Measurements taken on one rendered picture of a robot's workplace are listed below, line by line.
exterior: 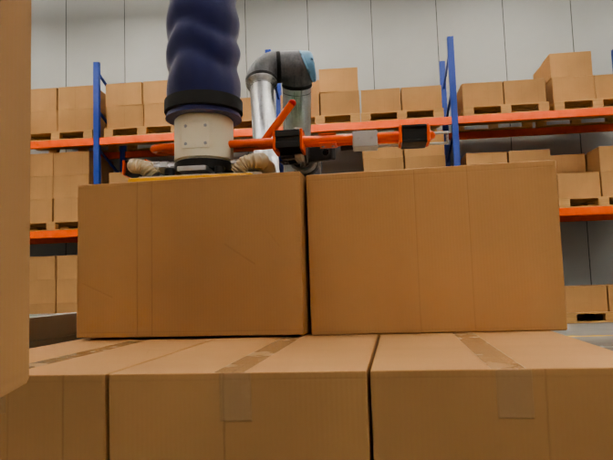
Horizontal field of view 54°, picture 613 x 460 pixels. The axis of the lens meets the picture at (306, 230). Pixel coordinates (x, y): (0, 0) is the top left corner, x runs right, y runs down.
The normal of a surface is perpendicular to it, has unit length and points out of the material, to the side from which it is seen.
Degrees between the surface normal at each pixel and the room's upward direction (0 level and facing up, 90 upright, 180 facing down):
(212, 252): 89
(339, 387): 90
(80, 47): 90
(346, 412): 90
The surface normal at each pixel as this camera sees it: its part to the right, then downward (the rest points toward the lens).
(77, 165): -0.10, -0.08
